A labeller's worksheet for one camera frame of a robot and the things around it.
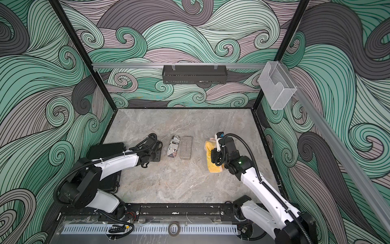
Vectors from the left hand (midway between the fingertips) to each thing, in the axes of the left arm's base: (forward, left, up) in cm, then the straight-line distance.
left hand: (156, 153), depth 91 cm
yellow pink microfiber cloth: (-1, -32, +12) cm, 34 cm away
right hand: (-5, -33, +11) cm, 35 cm away
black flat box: (+2, +37, -2) cm, 37 cm away
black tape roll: (-37, -16, -2) cm, 40 cm away
